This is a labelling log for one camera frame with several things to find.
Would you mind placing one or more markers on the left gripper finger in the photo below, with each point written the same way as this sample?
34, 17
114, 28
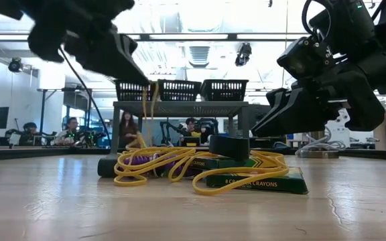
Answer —
112, 60
131, 43

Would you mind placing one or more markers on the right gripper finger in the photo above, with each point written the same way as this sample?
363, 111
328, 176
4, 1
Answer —
297, 114
276, 95

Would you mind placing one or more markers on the yellow rubber band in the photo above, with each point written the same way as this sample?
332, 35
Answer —
129, 184
166, 152
209, 193
144, 114

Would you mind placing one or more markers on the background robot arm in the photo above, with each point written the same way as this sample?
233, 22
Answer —
209, 124

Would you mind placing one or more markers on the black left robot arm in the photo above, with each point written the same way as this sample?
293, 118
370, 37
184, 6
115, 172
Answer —
62, 6

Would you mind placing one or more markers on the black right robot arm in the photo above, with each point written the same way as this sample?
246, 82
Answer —
354, 23

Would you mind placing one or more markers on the white machine housing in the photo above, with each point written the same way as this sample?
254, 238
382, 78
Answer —
342, 134

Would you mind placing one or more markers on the white mushroom lamp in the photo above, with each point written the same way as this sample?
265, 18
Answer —
318, 154

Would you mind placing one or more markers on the dark hanging screen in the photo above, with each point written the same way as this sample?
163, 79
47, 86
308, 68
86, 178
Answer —
75, 98

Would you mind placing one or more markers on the person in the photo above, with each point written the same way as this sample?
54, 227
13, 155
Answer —
127, 129
30, 130
190, 125
70, 132

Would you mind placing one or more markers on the grey perforated metal shelf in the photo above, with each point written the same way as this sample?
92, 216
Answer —
179, 108

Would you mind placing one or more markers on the black metal stand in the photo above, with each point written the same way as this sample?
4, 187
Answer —
43, 110

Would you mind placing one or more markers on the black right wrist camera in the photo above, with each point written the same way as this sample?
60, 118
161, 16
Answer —
302, 58

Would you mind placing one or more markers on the black ceiling-hung camera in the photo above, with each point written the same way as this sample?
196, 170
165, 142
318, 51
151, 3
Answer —
14, 65
243, 55

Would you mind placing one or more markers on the silver ribbed air duct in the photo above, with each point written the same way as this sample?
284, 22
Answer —
199, 55

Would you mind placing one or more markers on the black aluminium table frame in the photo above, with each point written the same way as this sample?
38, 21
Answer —
29, 154

